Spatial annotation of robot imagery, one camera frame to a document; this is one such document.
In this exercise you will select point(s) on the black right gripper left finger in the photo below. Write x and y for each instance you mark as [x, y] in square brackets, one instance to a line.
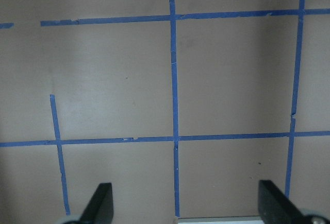
[100, 208]

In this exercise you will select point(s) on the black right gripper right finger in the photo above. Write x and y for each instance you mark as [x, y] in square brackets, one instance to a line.
[274, 207]

